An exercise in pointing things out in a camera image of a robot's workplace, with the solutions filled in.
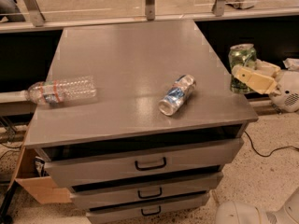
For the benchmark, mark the green soda can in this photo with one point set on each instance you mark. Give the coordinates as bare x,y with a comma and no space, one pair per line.
244,55

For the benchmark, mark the middle metal railing post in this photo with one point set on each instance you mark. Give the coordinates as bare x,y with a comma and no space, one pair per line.
150,10

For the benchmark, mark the middle grey drawer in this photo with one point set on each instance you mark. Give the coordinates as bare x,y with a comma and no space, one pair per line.
146,191

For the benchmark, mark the bottom grey drawer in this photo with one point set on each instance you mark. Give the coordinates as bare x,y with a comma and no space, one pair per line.
148,209

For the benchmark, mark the left metal railing post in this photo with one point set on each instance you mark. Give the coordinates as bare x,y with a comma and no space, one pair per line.
36,17

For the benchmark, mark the grey drawer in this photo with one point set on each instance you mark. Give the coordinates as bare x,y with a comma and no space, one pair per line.
117,166
148,209
146,191

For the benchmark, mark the metal railing post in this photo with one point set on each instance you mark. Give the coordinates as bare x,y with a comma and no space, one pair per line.
150,10
218,7
36,17

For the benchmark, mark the crumpled white paper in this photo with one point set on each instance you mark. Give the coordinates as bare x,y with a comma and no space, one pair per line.
291,64

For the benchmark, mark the blue silver crushed can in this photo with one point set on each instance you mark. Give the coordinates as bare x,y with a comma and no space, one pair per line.
177,95

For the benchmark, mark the cardboard box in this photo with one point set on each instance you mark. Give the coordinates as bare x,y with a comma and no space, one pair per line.
42,188

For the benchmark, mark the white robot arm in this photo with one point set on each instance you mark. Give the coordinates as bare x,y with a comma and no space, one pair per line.
233,212

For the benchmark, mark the right metal railing post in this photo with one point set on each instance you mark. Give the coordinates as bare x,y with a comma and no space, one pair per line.
218,7

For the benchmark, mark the grey drawer cabinet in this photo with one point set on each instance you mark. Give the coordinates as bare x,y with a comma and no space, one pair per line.
134,66

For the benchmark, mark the clear plastic water bottle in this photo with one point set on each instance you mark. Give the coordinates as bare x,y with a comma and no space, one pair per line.
60,90

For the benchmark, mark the top grey drawer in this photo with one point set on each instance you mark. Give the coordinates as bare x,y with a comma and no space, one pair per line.
117,166

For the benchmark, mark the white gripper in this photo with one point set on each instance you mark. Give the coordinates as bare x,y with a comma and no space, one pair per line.
288,89

